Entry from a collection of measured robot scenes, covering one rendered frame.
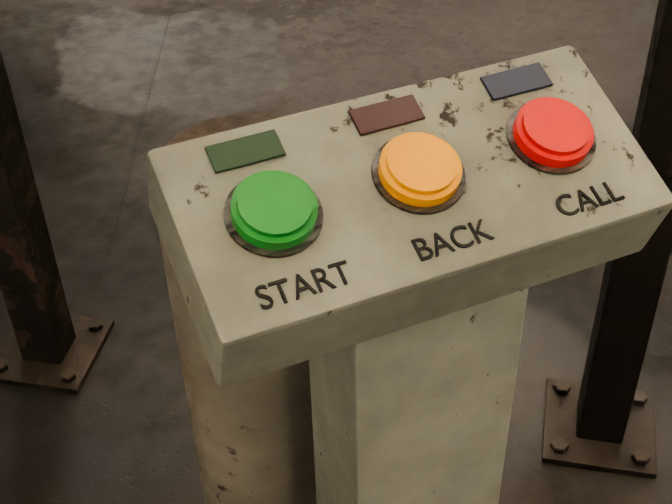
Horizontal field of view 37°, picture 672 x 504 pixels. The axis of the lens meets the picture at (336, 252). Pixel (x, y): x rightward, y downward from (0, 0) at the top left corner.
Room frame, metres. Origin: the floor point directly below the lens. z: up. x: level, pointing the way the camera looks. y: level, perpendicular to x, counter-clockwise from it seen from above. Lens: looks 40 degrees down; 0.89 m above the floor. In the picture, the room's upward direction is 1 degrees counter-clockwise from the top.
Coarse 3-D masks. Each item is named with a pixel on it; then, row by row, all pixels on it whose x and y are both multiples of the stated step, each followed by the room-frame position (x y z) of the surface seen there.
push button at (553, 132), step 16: (528, 112) 0.43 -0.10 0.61; (544, 112) 0.43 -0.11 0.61; (560, 112) 0.43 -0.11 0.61; (576, 112) 0.43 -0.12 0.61; (528, 128) 0.42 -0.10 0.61; (544, 128) 0.42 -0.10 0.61; (560, 128) 0.42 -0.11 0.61; (576, 128) 0.42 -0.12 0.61; (592, 128) 0.43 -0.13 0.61; (528, 144) 0.41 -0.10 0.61; (544, 144) 0.41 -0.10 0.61; (560, 144) 0.41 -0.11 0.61; (576, 144) 0.41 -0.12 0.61; (592, 144) 0.42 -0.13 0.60; (544, 160) 0.41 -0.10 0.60; (560, 160) 0.41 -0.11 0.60; (576, 160) 0.41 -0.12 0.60
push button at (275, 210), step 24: (240, 192) 0.37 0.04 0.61; (264, 192) 0.37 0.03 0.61; (288, 192) 0.37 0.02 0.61; (312, 192) 0.38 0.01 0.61; (240, 216) 0.36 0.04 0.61; (264, 216) 0.36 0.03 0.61; (288, 216) 0.36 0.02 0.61; (312, 216) 0.36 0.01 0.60; (264, 240) 0.35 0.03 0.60; (288, 240) 0.35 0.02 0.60
